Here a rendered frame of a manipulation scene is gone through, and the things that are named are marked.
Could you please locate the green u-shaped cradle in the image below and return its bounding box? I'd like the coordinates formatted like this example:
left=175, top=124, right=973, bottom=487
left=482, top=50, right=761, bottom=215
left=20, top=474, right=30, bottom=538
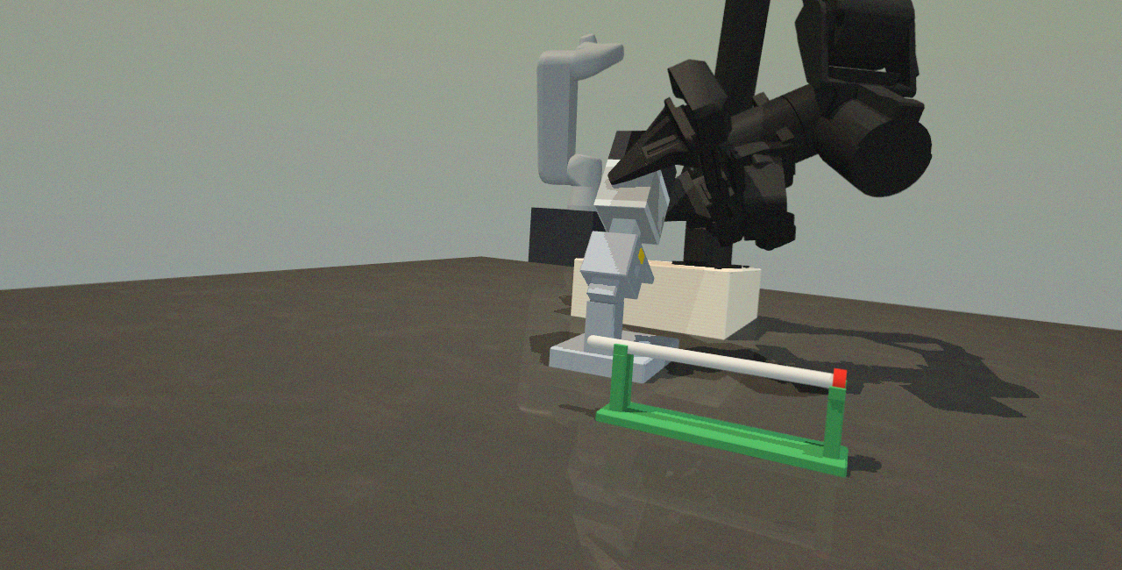
left=595, top=344, right=849, bottom=478

